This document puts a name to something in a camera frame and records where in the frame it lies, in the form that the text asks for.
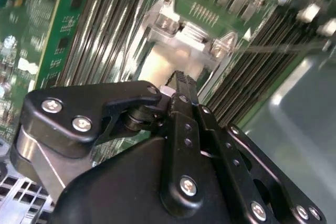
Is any silver topped CPU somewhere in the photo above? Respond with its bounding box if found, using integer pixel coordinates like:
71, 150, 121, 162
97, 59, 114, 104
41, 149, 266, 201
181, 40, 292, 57
140, 45, 205, 90

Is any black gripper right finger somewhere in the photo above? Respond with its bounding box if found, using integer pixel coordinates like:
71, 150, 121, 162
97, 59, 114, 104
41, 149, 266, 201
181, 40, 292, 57
186, 76, 327, 224

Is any metal socket cover frame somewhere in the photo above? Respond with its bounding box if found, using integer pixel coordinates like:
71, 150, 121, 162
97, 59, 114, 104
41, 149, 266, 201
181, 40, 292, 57
144, 31, 224, 78

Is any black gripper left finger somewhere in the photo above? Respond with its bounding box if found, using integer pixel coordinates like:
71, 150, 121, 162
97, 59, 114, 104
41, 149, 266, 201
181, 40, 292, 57
10, 70, 205, 213

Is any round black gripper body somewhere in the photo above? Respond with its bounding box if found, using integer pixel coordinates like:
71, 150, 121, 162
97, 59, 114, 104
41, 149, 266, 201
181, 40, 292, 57
51, 136, 245, 224

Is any thin wire locking lever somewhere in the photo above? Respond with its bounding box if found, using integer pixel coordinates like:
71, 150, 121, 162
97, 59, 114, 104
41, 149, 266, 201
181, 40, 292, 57
236, 42, 336, 54

